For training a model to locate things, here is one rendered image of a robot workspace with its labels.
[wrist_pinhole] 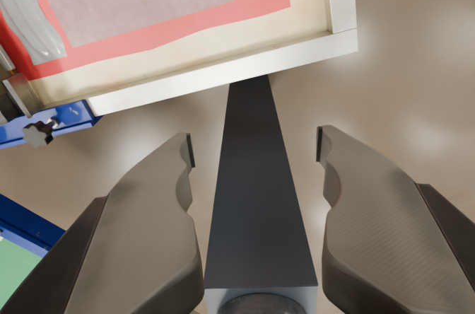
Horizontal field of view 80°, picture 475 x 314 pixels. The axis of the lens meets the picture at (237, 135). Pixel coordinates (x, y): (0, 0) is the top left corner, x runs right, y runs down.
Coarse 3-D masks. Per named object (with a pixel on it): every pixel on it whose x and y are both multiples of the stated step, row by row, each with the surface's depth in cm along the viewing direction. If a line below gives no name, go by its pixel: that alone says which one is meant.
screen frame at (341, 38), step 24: (336, 0) 43; (336, 24) 45; (264, 48) 49; (288, 48) 47; (312, 48) 47; (336, 48) 47; (168, 72) 53; (192, 72) 49; (216, 72) 49; (240, 72) 49; (264, 72) 49; (96, 96) 52; (120, 96) 52; (144, 96) 51; (168, 96) 51
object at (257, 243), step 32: (256, 96) 113; (224, 128) 91; (256, 128) 90; (224, 160) 75; (256, 160) 74; (224, 192) 64; (256, 192) 63; (288, 192) 62; (224, 224) 56; (256, 224) 55; (288, 224) 55; (224, 256) 49; (256, 256) 49; (288, 256) 48; (224, 288) 44; (256, 288) 44; (288, 288) 44
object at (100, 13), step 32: (64, 0) 47; (96, 0) 47; (128, 0) 47; (160, 0) 47; (192, 0) 47; (224, 0) 47; (256, 0) 47; (288, 0) 47; (0, 32) 50; (64, 32) 50; (96, 32) 50; (128, 32) 49; (160, 32) 49; (192, 32) 49; (32, 64) 53; (64, 64) 52
